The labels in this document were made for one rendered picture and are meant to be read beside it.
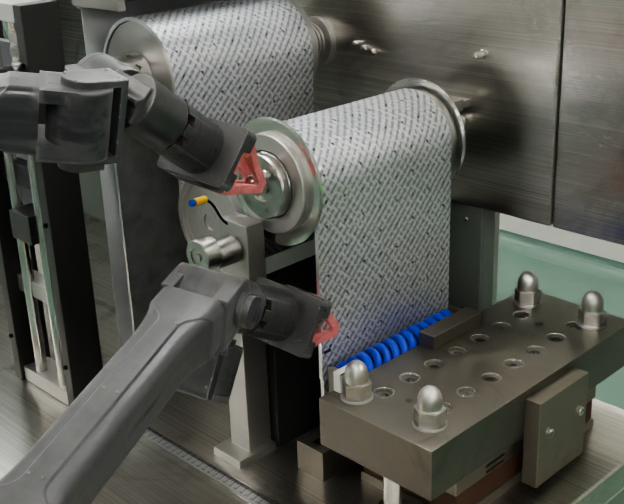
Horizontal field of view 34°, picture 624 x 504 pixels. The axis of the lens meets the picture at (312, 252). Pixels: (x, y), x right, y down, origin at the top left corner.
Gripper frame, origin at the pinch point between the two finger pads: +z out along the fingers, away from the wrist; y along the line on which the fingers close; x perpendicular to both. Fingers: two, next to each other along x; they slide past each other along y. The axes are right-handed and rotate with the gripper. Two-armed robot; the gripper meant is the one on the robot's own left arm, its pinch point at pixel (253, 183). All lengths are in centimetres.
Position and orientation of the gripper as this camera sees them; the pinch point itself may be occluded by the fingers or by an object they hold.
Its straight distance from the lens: 109.0
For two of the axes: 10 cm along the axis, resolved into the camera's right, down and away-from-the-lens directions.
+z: 5.3, 3.4, 7.7
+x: 4.2, -9.0, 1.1
